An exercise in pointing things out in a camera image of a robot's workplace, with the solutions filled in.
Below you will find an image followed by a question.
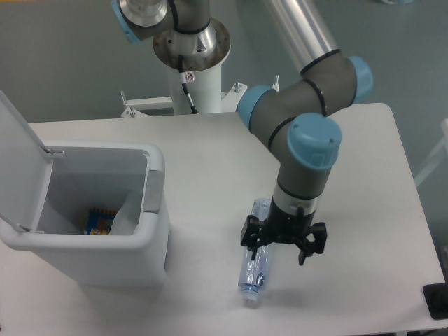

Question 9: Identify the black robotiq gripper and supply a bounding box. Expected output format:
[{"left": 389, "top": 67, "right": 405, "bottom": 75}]
[{"left": 241, "top": 200, "right": 328, "bottom": 265}]

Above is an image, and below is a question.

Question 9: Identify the crushed clear plastic bottle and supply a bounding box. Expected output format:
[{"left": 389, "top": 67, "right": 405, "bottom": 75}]
[{"left": 237, "top": 197, "right": 274, "bottom": 310}]

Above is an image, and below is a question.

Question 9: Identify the white plastic wrapper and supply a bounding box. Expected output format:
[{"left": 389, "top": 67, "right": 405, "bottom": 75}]
[{"left": 109, "top": 191, "right": 142, "bottom": 236}]

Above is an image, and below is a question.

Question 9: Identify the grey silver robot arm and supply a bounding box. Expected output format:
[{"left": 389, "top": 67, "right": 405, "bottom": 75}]
[{"left": 111, "top": 1, "right": 373, "bottom": 263}]

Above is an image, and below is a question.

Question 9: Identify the white plastic trash can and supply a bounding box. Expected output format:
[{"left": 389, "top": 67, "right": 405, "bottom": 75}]
[{"left": 1, "top": 141, "right": 169, "bottom": 287}]

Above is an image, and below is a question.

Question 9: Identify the white trash can lid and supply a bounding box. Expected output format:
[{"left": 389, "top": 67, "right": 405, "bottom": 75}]
[{"left": 1, "top": 94, "right": 64, "bottom": 232}]

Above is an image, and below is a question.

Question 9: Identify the black device at table edge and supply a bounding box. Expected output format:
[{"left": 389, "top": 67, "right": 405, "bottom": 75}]
[{"left": 423, "top": 283, "right": 447, "bottom": 321}]

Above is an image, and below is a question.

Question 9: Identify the blue yellow snack packet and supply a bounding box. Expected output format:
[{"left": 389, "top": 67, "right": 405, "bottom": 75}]
[{"left": 84, "top": 207, "right": 117, "bottom": 235}]

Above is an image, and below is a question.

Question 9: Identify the white right base bracket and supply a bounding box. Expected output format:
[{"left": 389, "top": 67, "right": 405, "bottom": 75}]
[{"left": 221, "top": 82, "right": 248, "bottom": 113}]

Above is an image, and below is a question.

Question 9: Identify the white base bracket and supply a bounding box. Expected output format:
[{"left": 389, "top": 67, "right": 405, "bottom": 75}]
[
  {"left": 120, "top": 91, "right": 174, "bottom": 118},
  {"left": 221, "top": 82, "right": 248, "bottom": 113}
]

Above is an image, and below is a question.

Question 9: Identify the white upright bracket post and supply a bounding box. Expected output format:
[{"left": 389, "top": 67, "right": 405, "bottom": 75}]
[{"left": 272, "top": 74, "right": 279, "bottom": 92}]

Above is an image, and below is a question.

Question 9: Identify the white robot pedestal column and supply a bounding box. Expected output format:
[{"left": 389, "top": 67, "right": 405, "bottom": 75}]
[{"left": 167, "top": 65, "right": 222, "bottom": 115}]

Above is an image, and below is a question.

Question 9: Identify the white frame at right edge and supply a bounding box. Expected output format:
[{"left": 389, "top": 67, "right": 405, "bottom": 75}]
[{"left": 414, "top": 119, "right": 447, "bottom": 187}]

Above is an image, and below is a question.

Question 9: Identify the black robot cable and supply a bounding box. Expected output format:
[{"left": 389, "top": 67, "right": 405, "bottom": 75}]
[{"left": 177, "top": 54, "right": 200, "bottom": 115}]

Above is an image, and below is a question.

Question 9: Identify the white left base bracket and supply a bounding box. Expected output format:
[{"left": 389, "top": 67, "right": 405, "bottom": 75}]
[{"left": 120, "top": 91, "right": 174, "bottom": 118}]

